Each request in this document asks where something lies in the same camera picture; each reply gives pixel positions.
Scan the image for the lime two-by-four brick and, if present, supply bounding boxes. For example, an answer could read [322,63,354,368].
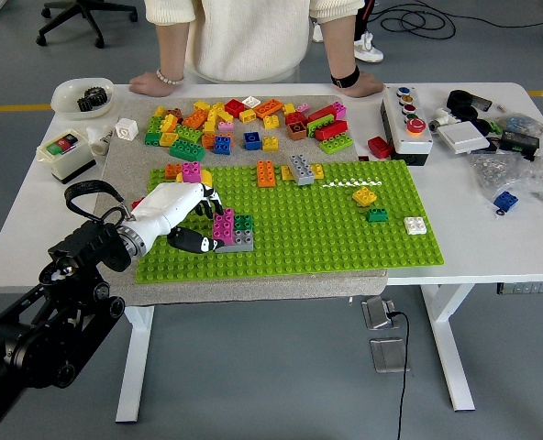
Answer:
[173,124,205,144]
[318,136,355,156]

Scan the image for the clear bags of screws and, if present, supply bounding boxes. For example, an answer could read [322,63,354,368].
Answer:
[468,147,543,208]

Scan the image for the black floor cables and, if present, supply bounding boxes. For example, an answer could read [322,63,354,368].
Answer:
[370,0,543,40]

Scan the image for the black power cable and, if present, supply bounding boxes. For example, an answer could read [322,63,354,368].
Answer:
[385,311,413,440]

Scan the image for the metal floor socket box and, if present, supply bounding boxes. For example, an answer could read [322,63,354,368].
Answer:
[361,296,398,331]

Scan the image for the white plug fitting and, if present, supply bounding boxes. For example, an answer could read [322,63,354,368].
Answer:
[427,106,461,135]

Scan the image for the white bowl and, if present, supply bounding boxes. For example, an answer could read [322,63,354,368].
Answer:
[50,77,116,122]

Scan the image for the yellow arch brick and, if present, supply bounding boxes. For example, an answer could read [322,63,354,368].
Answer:
[175,169,214,188]

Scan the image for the brown hollow brick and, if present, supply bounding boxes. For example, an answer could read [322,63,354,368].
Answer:
[286,120,309,142]

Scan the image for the long red brick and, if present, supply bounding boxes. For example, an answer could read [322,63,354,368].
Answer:
[305,104,339,125]

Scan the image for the bead bracelet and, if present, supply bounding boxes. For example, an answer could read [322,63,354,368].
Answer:
[155,68,184,86]

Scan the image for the clear bag with blue cable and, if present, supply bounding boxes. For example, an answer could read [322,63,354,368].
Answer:
[493,113,543,139]

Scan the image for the white tube fitting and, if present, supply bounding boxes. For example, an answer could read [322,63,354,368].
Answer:
[84,125,116,158]

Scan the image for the white two-by-two brick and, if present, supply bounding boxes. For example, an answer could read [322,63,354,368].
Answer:
[403,215,428,236]

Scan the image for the metal floor plate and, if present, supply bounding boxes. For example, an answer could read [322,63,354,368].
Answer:
[369,337,411,374]

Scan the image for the push-button control box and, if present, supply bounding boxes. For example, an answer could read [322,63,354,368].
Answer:
[380,84,435,167]

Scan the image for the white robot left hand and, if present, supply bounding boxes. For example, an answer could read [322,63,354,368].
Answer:
[128,181,226,254]

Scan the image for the grey-brown mat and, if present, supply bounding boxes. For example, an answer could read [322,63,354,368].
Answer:
[74,94,389,309]

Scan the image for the white cube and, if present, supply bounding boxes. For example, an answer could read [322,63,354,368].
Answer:
[114,116,140,142]

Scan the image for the table height control panel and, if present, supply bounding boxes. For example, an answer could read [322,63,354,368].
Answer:
[496,281,543,296]

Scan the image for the person's right hand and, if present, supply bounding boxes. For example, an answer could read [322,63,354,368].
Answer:
[128,72,181,98]

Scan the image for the white flat switch plate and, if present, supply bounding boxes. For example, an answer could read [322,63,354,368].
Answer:
[436,119,492,157]

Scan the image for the white table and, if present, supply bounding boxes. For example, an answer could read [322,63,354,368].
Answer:
[0,82,543,425]

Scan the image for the green studded baseplate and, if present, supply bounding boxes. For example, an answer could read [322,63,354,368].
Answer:
[135,159,446,285]

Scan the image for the black adapter box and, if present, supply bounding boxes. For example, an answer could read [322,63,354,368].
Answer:
[499,130,541,162]

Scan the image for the person's left hand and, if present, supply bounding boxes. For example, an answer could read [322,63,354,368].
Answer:
[339,71,386,99]

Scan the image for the red two-by-four brick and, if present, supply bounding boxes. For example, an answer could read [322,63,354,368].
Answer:
[314,119,350,142]

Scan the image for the black office chair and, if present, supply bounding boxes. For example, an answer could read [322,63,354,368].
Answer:
[36,0,139,50]

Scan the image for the long yellow brick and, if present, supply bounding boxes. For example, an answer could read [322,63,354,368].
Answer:
[202,108,220,136]

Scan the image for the long lime brick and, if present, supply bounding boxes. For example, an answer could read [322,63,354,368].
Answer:
[305,115,338,139]

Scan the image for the white red-green switch box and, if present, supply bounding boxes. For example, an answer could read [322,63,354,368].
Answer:
[36,127,98,185]

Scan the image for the grey two-by-four brick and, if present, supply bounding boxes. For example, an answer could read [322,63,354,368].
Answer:
[215,227,255,254]
[288,154,316,187]

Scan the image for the black wristwatch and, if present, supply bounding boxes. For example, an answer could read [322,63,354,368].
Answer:
[329,64,361,89]

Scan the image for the dark green two-by-four brick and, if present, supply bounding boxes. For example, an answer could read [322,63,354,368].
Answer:
[168,138,207,162]

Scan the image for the person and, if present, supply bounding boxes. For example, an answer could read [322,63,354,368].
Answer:
[311,0,385,64]
[143,0,366,85]

